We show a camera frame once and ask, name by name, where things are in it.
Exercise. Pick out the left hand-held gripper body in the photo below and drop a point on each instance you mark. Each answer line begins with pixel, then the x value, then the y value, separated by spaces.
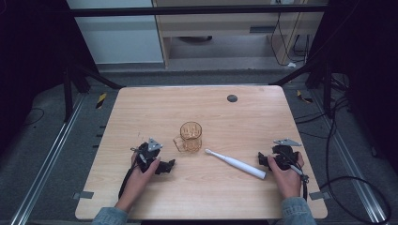
pixel 147 157

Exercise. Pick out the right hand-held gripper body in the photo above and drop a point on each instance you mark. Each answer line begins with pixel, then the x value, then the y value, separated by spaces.
pixel 284 154

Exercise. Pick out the person's right hand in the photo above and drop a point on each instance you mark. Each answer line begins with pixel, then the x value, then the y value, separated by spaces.
pixel 287 182

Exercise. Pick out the person's left hand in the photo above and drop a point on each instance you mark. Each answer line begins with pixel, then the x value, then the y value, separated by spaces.
pixel 136 186

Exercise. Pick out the white electric toothbrush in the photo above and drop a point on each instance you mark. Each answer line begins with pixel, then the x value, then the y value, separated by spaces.
pixel 241 165

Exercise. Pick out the yellow black striped tape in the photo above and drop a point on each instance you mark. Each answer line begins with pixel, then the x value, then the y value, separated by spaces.
pixel 101 100
pixel 304 97

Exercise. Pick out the grey round table grommet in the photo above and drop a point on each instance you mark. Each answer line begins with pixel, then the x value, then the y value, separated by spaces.
pixel 232 98

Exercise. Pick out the black metal stand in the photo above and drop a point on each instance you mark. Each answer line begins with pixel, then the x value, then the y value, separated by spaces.
pixel 327 90
pixel 67 97

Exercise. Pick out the white cabinet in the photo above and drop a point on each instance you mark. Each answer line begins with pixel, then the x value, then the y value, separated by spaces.
pixel 119 40

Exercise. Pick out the dark curtain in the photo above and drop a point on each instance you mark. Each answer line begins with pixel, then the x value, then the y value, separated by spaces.
pixel 369 62
pixel 31 62

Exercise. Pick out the light wooden desk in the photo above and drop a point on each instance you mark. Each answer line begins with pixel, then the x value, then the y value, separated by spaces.
pixel 219 25

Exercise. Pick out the grey table bracket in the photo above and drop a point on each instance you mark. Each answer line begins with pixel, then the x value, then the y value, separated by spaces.
pixel 83 195
pixel 319 195

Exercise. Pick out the aluminium floor rail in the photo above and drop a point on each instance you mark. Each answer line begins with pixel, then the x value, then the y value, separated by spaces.
pixel 47 159
pixel 350 162

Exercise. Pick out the black horizontal frame bar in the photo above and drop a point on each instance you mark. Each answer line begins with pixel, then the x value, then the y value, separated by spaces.
pixel 187 10

